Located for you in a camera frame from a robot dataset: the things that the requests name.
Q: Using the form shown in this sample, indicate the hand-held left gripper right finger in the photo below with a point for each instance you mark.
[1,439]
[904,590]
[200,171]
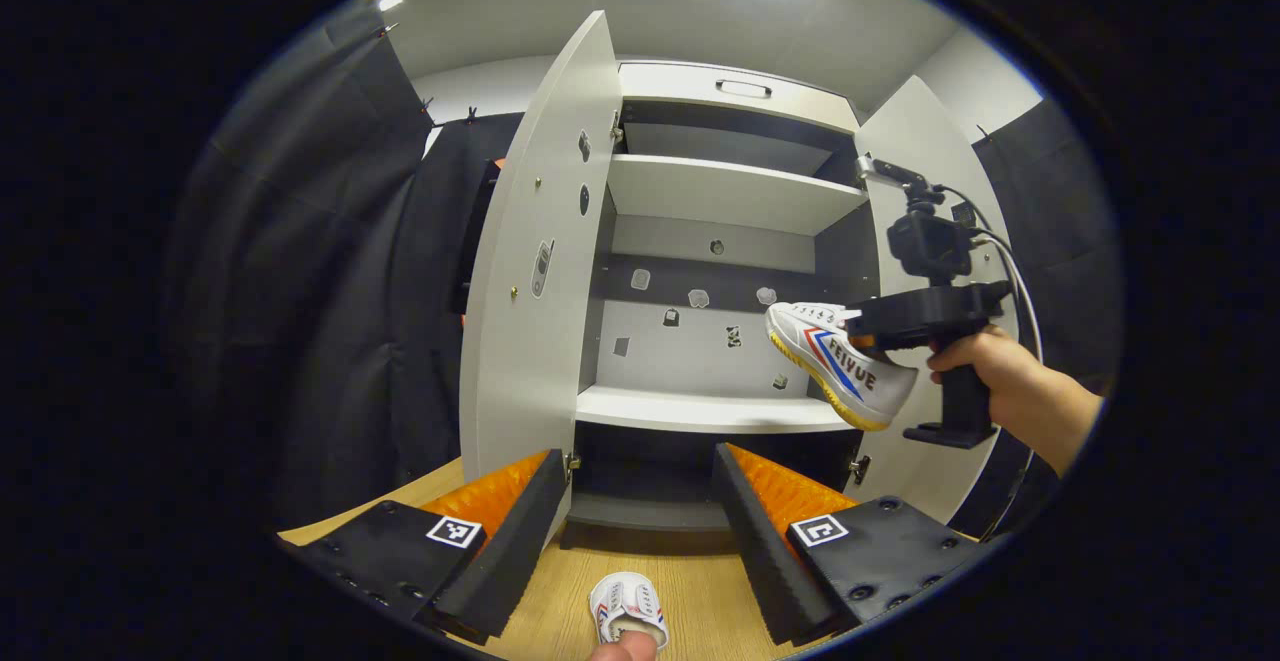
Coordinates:
[760,561]

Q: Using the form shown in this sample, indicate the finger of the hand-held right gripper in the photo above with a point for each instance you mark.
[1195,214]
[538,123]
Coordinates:
[868,329]

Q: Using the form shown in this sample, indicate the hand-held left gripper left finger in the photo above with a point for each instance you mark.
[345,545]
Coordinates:
[520,541]

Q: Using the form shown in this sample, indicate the white shoe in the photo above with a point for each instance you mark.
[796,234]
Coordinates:
[625,601]
[860,386]

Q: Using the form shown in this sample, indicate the white cabinet door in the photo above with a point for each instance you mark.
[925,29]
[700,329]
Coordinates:
[920,471]
[520,241]

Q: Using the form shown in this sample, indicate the white shoe cabinet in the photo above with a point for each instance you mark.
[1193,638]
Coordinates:
[690,351]

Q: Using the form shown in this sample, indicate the white cabinet shelf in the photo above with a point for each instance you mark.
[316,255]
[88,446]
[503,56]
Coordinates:
[690,409]
[720,191]

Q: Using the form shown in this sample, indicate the white drawer front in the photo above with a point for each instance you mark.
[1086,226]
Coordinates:
[670,86]

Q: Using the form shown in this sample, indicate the black backdrop cloth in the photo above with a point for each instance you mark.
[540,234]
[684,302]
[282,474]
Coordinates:
[300,291]

